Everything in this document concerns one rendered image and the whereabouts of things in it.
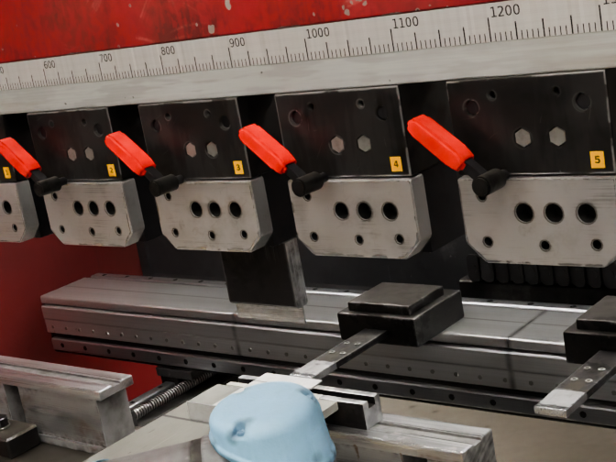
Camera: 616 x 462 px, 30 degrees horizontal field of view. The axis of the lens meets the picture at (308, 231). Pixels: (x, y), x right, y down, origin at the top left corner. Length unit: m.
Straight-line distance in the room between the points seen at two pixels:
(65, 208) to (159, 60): 0.27
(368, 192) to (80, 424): 0.65
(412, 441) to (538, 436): 2.26
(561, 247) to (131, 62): 0.53
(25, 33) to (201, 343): 0.57
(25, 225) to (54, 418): 0.29
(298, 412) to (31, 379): 0.93
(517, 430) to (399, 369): 2.02
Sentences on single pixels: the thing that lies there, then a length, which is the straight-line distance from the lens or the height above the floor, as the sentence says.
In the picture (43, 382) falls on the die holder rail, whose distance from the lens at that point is 1.61.
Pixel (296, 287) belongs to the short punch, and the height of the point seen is 1.12.
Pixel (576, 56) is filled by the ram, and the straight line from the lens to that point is 0.95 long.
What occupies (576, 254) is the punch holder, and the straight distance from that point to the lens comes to 0.99.
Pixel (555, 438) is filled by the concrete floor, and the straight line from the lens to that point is 3.43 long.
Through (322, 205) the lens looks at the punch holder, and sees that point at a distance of 1.13.
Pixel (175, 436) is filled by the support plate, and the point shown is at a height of 1.00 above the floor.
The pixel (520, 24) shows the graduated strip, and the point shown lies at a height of 1.38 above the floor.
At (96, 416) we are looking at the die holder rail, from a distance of 1.55.
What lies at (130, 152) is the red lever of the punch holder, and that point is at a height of 1.29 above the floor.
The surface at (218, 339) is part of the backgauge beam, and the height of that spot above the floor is 0.94.
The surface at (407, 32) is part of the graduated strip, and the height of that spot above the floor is 1.39.
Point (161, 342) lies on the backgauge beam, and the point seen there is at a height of 0.93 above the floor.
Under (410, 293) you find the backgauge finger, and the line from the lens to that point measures 1.45.
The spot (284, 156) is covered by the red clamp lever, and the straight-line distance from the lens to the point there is 1.10.
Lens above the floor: 1.47
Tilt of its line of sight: 14 degrees down
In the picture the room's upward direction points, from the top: 10 degrees counter-clockwise
